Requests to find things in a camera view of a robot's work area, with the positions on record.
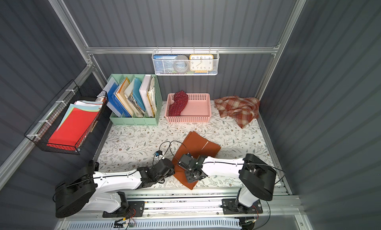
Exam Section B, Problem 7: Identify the rust brown skirt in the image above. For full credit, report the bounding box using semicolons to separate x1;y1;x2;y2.
172;131;221;190

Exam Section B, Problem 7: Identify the pink plastic basket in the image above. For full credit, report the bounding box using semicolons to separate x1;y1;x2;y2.
165;93;211;123

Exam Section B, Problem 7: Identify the red polka dot skirt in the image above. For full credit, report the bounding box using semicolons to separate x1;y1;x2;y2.
168;91;189;116

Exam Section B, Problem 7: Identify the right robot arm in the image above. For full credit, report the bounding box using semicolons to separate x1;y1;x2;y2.
178;154;277;208

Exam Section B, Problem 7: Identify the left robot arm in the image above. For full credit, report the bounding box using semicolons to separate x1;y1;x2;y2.
53;159;175;218

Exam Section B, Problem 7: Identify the grey tape roll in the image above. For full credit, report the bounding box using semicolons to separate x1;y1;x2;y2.
173;55;189;74

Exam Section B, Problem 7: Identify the floral table mat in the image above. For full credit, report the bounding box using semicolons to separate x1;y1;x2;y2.
98;104;278;172

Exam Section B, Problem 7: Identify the green file organizer box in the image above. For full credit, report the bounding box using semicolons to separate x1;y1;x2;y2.
104;74;163;126

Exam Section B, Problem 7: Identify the red plaid skirt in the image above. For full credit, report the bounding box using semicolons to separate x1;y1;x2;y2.
214;96;260;129

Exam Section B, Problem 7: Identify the white binder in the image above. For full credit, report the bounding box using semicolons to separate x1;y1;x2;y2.
139;74;154;117

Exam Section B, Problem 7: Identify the blue folder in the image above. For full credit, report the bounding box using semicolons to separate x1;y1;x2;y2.
105;81;131;117

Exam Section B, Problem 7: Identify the red paper stack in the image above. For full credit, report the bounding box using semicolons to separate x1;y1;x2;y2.
47;108;99;151

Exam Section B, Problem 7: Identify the yellow alarm clock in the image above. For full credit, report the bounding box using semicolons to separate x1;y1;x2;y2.
189;54;214;73

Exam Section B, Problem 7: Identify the blue box in basket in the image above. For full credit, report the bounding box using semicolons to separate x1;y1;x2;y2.
152;54;177;75

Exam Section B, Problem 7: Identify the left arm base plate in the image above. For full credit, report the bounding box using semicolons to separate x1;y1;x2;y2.
102;201;145;218

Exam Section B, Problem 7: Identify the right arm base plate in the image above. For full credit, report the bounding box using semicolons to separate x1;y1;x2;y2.
221;198;263;215

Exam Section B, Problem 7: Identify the white wire wall basket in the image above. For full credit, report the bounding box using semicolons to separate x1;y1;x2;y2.
151;48;220;76

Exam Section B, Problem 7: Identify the black wire wall basket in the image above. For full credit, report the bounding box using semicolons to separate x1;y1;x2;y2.
24;81;108;155

